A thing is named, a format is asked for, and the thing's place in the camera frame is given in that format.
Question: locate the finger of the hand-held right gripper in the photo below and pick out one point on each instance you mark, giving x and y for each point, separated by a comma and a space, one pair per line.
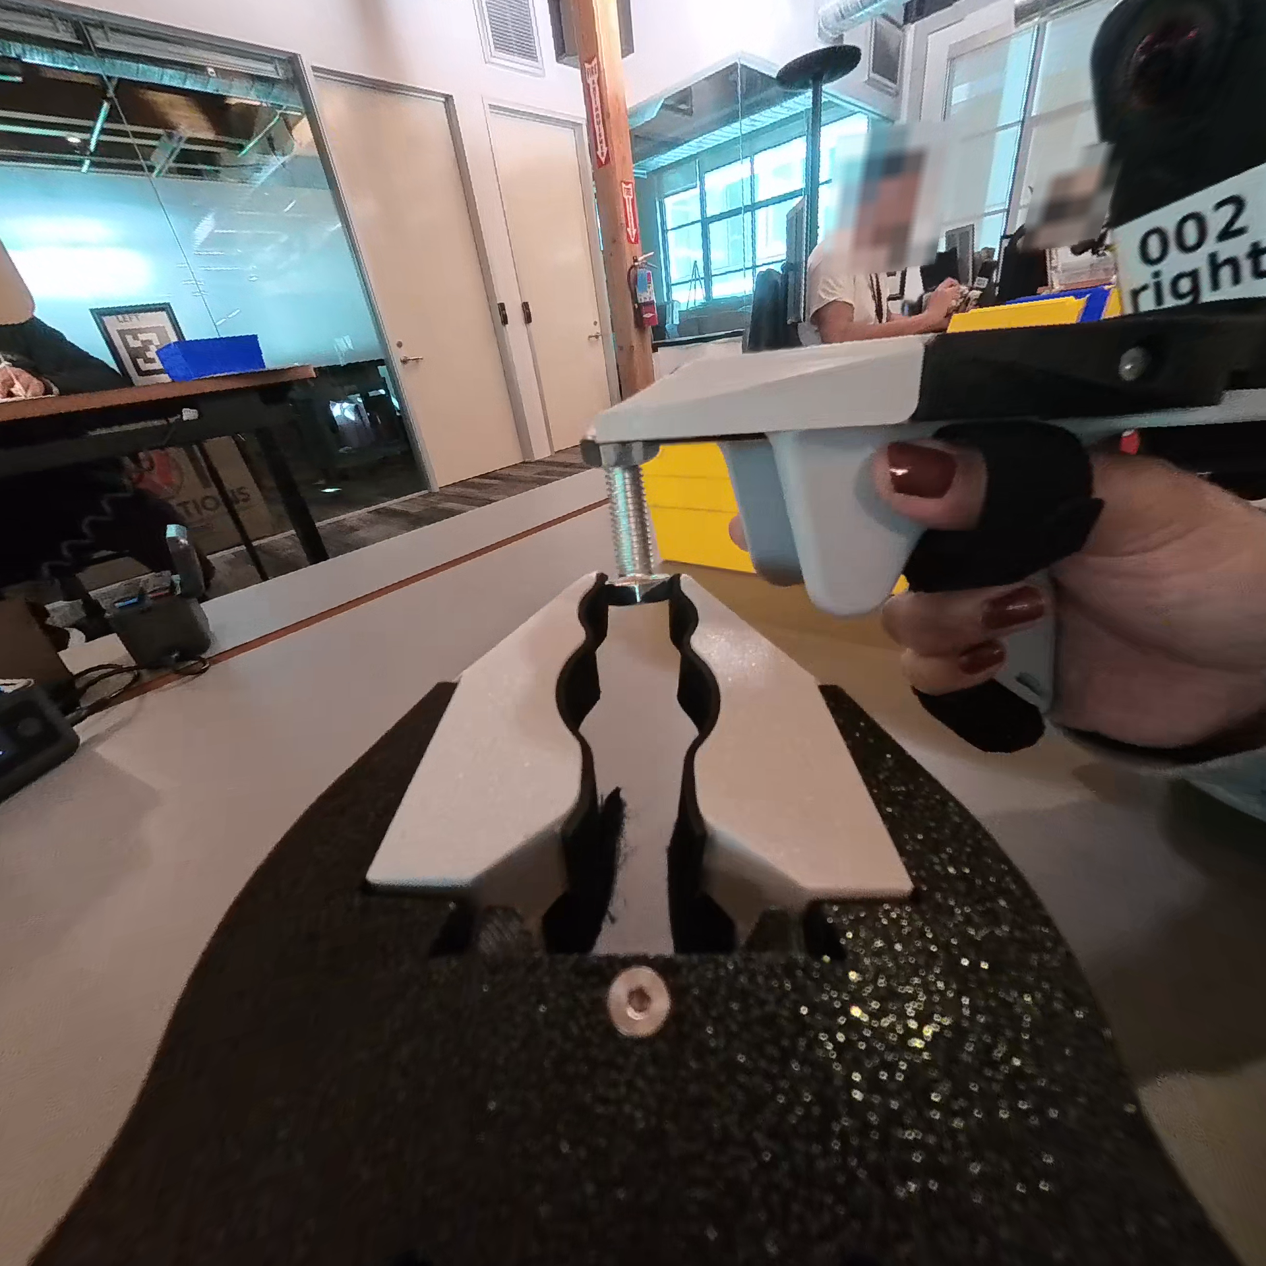
773, 396

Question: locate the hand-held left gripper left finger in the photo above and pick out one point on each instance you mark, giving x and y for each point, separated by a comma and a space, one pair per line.
476, 781

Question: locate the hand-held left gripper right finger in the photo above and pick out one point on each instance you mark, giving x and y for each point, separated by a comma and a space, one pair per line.
792, 792

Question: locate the silver hex nut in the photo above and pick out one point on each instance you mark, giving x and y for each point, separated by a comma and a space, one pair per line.
622, 456

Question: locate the silver threaded bolt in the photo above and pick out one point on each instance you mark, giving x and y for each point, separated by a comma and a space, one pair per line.
626, 525

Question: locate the person's right hand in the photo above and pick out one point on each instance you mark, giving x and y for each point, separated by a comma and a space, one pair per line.
1168, 595

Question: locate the small yellow bin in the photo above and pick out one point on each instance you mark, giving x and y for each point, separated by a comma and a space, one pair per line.
1009, 317

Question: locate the black office chair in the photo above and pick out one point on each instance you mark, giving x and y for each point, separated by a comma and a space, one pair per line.
773, 317

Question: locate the small blue bin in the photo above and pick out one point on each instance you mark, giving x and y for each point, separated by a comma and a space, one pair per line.
1098, 302

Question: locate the yellow plastic bin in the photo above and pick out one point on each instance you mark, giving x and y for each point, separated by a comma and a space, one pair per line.
693, 504

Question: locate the red fire extinguisher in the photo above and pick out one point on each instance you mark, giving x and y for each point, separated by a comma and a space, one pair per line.
646, 292

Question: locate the large window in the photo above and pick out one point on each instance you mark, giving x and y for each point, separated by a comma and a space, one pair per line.
727, 228

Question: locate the white door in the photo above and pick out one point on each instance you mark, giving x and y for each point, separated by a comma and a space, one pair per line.
415, 248
554, 248

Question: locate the black floor lamp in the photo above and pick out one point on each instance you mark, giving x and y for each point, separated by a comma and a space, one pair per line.
816, 66

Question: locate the black portable power station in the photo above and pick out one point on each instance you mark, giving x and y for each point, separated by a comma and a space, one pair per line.
159, 619

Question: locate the printed cardboard box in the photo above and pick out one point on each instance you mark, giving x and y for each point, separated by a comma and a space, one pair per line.
218, 495

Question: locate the blue plastic bin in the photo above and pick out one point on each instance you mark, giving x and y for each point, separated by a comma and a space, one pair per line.
213, 358

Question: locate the wooden desk with black legs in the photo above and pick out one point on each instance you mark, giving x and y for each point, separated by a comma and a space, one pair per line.
149, 391

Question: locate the black white marker board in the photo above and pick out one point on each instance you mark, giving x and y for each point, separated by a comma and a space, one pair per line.
140, 341

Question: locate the wooden post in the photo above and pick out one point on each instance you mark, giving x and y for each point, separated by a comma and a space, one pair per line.
619, 298

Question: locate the white wall vent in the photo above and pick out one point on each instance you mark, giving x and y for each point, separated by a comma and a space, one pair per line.
510, 29

